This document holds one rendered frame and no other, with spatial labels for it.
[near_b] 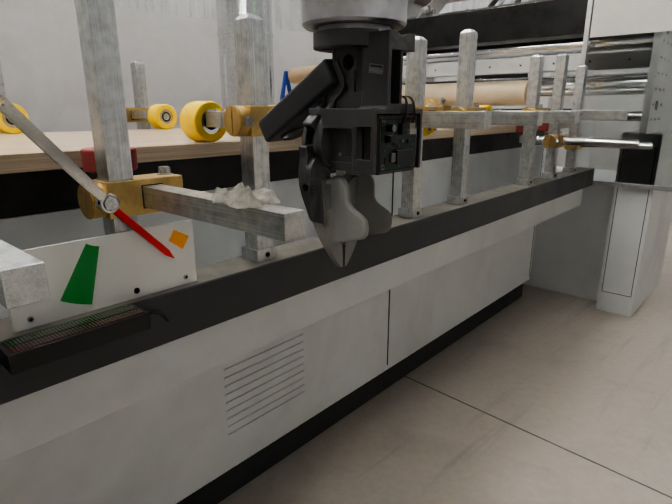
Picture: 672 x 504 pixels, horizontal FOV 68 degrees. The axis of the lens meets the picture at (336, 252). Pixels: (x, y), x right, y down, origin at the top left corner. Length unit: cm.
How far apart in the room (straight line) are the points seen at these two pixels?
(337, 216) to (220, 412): 88
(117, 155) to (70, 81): 758
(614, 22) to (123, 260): 235
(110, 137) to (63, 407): 38
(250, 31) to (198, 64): 830
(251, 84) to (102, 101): 25
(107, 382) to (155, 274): 18
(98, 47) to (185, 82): 830
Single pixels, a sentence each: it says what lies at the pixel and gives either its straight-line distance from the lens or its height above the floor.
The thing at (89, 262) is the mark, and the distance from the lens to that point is 74.
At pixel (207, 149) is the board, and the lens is 104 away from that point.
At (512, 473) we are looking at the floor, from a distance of 158.
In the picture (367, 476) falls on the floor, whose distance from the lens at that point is 150.
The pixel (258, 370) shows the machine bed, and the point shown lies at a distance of 130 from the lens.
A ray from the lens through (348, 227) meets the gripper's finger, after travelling 46.
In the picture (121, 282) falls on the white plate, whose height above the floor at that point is 73.
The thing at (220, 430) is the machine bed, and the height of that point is 23.
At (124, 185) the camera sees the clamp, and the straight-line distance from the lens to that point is 75.
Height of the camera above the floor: 96
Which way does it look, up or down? 16 degrees down
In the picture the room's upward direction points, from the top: straight up
